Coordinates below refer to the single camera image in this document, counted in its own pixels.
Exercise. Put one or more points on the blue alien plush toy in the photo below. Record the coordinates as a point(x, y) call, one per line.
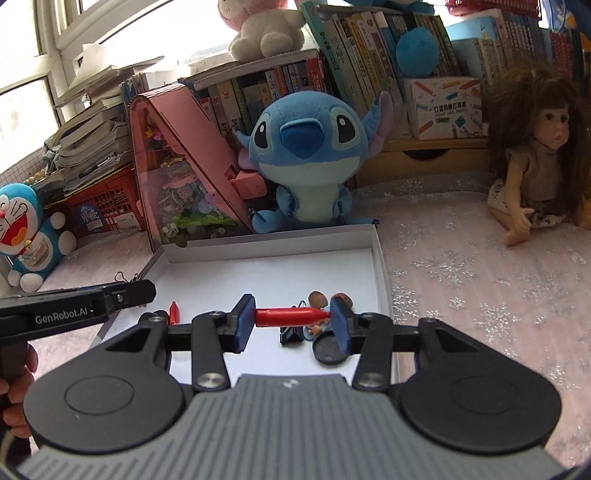
point(304, 152)

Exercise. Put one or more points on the small black binder clip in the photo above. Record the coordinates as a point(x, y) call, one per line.
point(121, 277)

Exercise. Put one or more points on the wooden drawer box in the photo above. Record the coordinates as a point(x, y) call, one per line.
point(392, 161)

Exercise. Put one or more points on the row of upright books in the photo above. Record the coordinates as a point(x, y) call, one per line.
point(286, 78)

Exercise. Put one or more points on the white and pink plush toy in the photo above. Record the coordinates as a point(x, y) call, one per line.
point(263, 32)

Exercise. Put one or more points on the white box with pencil print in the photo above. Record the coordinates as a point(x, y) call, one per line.
point(443, 110)

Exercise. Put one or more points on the black disc with raised rim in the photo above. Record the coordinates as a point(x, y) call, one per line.
point(328, 349)

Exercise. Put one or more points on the brown-haired doll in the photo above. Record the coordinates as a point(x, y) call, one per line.
point(531, 161)

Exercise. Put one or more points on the person's left hand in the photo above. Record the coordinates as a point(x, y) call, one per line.
point(14, 402)

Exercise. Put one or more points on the row of thin blue books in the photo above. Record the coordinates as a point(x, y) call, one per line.
point(134, 85)

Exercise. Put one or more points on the red crayon-shaped toy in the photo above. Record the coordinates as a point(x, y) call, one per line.
point(286, 317)
point(173, 314)

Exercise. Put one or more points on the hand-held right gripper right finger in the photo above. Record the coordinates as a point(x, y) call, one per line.
point(340, 326)

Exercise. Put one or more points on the round blue plush ball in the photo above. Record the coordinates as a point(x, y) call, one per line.
point(415, 53)

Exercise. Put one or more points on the blue cat plush toy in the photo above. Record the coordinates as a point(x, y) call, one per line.
point(23, 221)

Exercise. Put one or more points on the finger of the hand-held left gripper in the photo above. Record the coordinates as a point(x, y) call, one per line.
point(134, 293)

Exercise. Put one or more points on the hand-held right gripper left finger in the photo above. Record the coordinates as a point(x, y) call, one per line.
point(244, 323)

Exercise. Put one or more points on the white cardboard box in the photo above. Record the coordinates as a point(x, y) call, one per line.
point(277, 272)

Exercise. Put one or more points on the pink triangular dollhouse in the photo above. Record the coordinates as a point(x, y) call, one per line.
point(184, 184)

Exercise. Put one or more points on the red basket with blue label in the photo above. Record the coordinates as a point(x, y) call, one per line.
point(111, 198)

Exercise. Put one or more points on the stack of lying books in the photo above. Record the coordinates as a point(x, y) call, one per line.
point(92, 138)

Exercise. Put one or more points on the small red plastic basket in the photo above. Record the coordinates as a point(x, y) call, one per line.
point(485, 5)

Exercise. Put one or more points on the small bear charm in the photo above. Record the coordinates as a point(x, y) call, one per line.
point(316, 330)

